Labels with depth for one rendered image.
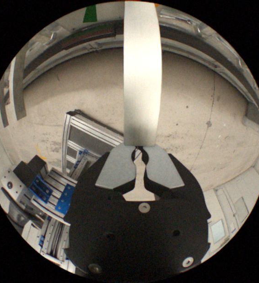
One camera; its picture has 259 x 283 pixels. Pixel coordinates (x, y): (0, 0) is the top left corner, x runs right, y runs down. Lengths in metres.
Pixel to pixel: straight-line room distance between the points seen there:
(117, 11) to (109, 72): 0.77
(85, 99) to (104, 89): 0.25
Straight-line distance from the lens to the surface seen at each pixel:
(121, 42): 0.92
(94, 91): 1.01
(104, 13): 0.32
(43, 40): 0.43
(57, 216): 0.55
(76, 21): 0.35
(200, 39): 0.40
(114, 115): 0.98
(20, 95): 0.25
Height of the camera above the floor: 0.93
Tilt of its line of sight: 59 degrees down
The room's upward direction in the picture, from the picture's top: 174 degrees counter-clockwise
